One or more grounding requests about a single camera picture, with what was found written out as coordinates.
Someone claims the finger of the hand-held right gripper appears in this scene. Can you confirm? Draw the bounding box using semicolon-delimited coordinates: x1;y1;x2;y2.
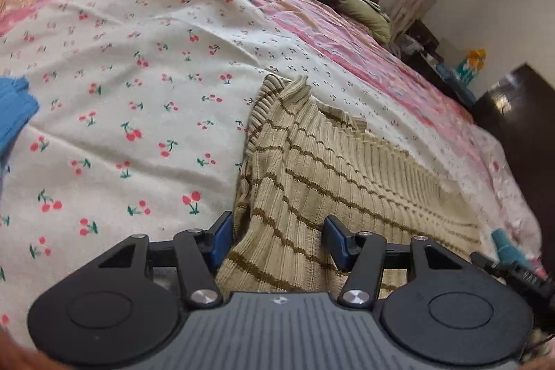
470;251;555;310

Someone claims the pink patterned blanket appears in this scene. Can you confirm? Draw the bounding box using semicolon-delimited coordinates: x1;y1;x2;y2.
0;0;543;262

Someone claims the dark brown cabinet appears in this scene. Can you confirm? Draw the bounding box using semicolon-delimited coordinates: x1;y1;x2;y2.
470;63;555;210

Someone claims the yellow and blue toy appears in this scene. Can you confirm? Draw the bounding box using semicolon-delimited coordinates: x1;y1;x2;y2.
455;48;487;85

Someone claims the beige striped knit sweater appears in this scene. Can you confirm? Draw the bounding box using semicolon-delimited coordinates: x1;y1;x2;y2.
214;74;493;295

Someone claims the blue knit garment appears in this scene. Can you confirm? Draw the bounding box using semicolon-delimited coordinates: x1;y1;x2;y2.
0;76;41;163

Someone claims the olive green pillow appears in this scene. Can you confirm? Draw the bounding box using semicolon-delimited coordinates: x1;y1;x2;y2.
340;0;394;48

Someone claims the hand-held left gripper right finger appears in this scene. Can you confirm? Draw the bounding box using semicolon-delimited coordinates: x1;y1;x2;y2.
324;215;471;308

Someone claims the cluttered nightstand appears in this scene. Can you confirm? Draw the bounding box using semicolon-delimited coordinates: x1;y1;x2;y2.
396;20;475;104

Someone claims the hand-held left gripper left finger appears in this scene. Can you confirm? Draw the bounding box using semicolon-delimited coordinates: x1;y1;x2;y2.
97;210;235;308

